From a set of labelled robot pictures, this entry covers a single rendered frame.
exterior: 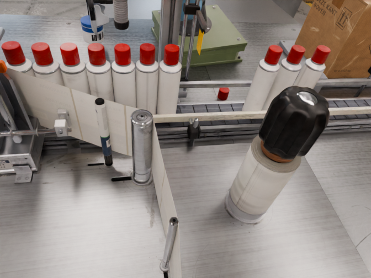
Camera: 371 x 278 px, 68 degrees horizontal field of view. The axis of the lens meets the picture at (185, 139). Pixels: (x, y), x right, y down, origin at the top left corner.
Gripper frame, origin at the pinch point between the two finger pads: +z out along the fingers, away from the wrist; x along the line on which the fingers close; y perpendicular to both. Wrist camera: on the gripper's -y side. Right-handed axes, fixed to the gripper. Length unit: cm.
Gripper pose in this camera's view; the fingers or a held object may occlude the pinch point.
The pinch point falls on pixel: (91, 26)
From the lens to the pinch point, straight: 106.8
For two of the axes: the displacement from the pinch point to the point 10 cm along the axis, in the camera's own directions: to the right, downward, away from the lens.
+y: 9.3, -1.9, 3.1
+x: -3.4, -7.3, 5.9
